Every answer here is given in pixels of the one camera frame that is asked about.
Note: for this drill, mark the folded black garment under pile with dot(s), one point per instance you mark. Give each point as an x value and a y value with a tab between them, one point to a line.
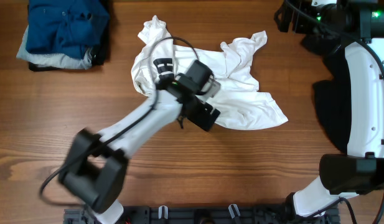
99	52

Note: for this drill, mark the folded light grey shirt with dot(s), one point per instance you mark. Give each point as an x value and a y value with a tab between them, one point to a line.
54	60

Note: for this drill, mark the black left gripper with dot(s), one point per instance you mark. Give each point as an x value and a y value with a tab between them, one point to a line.
199	119

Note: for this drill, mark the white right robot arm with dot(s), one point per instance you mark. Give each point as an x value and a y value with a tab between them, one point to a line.
349	36

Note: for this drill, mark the crumpled black garment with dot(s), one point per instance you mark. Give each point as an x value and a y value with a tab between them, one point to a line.
332	98

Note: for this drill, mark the white t-shirt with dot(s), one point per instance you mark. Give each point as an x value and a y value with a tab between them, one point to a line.
242	106

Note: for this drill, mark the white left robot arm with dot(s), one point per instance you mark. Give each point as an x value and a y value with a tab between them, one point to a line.
96	164

